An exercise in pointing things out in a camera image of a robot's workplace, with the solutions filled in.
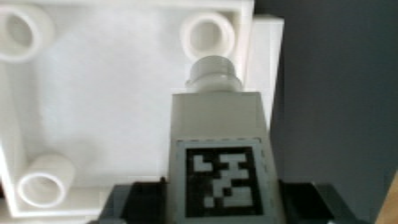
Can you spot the white leg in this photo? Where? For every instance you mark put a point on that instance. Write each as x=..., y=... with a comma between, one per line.
x=223, y=190

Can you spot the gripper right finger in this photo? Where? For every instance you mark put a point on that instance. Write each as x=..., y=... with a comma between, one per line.
x=316, y=205

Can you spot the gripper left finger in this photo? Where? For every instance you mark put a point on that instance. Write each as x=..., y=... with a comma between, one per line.
x=136, y=204

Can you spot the white square tabletop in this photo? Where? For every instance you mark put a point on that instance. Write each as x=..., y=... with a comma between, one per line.
x=95, y=60

